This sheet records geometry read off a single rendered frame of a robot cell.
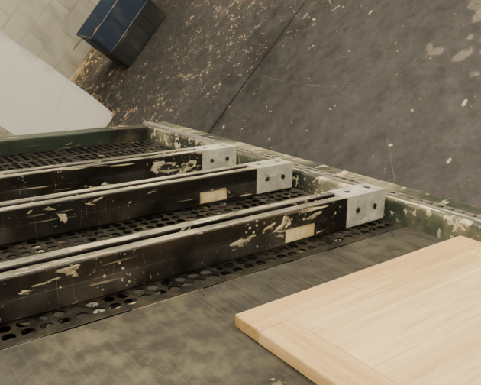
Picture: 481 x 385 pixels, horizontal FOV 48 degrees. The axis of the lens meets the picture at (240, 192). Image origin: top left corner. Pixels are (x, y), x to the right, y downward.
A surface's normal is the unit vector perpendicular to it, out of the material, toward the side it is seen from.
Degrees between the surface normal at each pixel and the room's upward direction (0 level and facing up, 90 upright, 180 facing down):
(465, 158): 0
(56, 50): 90
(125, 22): 90
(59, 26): 90
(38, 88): 90
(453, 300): 52
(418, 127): 0
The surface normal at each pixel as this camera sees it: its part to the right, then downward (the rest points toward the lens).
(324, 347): 0.01, -0.96
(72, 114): 0.50, 0.37
